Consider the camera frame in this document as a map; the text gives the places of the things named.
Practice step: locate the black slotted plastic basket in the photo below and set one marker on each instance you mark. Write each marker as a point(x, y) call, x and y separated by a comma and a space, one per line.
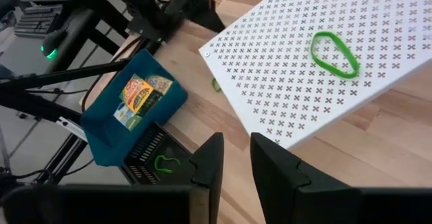
point(145, 146)

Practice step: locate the blue plastic bin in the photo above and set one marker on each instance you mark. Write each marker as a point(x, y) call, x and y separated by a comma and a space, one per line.
point(101, 136)

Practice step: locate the green rubber band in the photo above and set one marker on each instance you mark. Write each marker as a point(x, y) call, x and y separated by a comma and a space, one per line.
point(313, 48)
point(215, 85)
point(156, 165)

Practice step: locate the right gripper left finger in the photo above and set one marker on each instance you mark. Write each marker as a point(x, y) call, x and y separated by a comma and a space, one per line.
point(211, 170)

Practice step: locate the black metal stand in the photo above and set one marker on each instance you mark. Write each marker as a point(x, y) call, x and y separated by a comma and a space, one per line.
point(108, 13)

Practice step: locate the white perforated metal shelf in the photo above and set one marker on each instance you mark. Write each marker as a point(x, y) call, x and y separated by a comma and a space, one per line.
point(303, 109)

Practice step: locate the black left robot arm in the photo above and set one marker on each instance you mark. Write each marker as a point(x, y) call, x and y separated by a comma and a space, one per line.
point(148, 1)

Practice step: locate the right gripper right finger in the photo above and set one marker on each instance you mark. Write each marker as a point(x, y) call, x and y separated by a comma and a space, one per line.
point(273, 180)

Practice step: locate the black computer mouse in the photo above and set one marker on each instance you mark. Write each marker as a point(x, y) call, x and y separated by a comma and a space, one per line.
point(52, 43)

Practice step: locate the black keyboard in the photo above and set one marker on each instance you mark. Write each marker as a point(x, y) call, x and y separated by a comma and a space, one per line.
point(37, 21)

